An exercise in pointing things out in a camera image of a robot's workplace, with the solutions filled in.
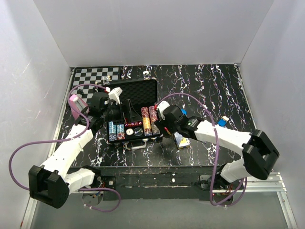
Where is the pink wedge box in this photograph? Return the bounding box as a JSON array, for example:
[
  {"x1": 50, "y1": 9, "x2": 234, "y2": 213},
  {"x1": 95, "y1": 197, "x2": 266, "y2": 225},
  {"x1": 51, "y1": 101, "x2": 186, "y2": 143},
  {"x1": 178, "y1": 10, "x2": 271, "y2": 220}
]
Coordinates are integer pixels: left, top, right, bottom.
[{"x1": 69, "y1": 94, "x2": 89, "y2": 120}]

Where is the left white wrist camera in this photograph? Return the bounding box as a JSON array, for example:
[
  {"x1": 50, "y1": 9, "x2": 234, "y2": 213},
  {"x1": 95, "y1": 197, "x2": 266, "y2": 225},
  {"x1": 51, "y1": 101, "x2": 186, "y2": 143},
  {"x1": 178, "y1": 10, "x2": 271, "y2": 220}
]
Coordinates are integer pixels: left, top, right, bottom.
[{"x1": 105, "y1": 87, "x2": 122, "y2": 104}]

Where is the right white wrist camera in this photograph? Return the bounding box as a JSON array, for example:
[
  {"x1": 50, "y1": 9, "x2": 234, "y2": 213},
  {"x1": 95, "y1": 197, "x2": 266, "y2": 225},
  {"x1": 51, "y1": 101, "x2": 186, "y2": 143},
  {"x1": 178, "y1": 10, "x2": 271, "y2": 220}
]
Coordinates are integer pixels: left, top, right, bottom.
[{"x1": 156, "y1": 101, "x2": 170, "y2": 120}]

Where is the blue and white block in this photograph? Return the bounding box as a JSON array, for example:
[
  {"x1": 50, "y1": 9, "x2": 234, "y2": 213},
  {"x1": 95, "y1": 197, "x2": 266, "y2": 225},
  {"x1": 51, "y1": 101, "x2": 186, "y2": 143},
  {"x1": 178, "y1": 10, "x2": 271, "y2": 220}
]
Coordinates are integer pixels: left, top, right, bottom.
[{"x1": 217, "y1": 116, "x2": 229, "y2": 127}]

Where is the checkerboard mat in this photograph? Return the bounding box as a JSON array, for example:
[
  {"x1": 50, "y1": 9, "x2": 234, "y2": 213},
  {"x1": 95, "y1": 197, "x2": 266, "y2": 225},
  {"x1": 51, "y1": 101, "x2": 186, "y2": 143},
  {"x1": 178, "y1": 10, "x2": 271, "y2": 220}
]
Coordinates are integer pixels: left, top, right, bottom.
[{"x1": 71, "y1": 66, "x2": 120, "y2": 102}]

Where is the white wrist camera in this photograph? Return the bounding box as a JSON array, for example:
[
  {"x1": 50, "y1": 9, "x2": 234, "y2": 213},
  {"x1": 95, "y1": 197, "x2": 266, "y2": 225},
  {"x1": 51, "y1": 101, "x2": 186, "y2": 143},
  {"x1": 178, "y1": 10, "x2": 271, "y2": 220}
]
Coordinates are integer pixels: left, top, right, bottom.
[
  {"x1": 156, "y1": 101, "x2": 170, "y2": 120},
  {"x1": 105, "y1": 87, "x2": 122, "y2": 104}
]

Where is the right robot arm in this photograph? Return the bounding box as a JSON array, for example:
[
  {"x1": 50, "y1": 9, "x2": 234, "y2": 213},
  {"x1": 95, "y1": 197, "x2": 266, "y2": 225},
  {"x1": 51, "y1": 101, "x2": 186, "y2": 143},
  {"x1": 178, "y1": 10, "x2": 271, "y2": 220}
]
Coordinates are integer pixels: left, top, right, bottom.
[{"x1": 155, "y1": 101, "x2": 279, "y2": 190}]

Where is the red and yellow chip column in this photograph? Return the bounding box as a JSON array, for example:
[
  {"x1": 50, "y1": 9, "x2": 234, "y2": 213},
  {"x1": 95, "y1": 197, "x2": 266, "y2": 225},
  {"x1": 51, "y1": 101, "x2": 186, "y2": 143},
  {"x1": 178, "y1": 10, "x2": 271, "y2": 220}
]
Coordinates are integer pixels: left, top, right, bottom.
[{"x1": 141, "y1": 107, "x2": 152, "y2": 136}]

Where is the clear dealer button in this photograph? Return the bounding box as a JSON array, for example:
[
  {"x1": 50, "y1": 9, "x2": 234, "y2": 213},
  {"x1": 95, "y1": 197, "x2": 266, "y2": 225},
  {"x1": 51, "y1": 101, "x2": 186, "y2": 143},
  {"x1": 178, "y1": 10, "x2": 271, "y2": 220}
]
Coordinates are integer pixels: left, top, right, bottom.
[{"x1": 133, "y1": 127, "x2": 143, "y2": 136}]

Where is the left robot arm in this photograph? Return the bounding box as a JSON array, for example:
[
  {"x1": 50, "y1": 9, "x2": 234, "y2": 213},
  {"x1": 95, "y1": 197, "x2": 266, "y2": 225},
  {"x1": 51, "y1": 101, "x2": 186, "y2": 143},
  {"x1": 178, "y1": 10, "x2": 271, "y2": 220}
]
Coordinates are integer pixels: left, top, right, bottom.
[{"x1": 29, "y1": 88, "x2": 122, "y2": 208}]

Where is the white round chip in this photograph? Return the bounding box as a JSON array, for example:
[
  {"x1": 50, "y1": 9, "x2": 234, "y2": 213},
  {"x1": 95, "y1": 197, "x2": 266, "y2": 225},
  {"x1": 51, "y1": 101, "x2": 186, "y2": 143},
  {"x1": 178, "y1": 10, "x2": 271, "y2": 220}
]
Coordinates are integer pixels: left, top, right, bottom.
[{"x1": 126, "y1": 128, "x2": 133, "y2": 135}]

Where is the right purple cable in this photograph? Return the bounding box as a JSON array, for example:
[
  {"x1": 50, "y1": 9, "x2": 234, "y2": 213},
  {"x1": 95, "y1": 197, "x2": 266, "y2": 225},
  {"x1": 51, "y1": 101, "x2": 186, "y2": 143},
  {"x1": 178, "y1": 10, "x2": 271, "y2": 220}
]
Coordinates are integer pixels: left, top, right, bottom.
[{"x1": 154, "y1": 92, "x2": 247, "y2": 207}]

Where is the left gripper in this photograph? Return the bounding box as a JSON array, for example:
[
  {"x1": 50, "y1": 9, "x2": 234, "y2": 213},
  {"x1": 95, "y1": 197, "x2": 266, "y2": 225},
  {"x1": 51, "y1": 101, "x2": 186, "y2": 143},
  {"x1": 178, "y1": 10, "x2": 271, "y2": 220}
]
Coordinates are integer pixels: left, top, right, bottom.
[{"x1": 102, "y1": 100, "x2": 142, "y2": 125}]

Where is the row of red dice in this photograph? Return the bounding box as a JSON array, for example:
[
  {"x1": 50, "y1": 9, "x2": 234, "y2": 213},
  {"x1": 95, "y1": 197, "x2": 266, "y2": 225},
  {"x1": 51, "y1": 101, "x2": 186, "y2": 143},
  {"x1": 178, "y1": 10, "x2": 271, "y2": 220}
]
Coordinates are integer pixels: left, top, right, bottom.
[{"x1": 124, "y1": 121, "x2": 142, "y2": 127}]

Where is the purple and red chip column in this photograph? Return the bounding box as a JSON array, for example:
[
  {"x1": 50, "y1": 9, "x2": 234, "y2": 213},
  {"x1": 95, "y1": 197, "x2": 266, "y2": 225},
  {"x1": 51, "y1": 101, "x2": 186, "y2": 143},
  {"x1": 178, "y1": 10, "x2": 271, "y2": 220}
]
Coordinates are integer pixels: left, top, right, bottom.
[{"x1": 148, "y1": 106, "x2": 160, "y2": 135}]

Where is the black poker chip case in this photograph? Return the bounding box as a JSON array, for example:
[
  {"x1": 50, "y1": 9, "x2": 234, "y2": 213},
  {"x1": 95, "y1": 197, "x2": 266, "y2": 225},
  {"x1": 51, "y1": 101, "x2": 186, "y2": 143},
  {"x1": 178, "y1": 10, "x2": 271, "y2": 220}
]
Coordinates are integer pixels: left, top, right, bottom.
[{"x1": 93, "y1": 79, "x2": 163, "y2": 147}]

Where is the blue playing card deck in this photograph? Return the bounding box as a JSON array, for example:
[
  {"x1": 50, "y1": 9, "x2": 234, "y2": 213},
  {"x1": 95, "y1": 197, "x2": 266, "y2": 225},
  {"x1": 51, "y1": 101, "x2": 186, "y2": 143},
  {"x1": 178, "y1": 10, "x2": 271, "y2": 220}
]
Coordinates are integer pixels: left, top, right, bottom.
[{"x1": 175, "y1": 137, "x2": 191, "y2": 149}]

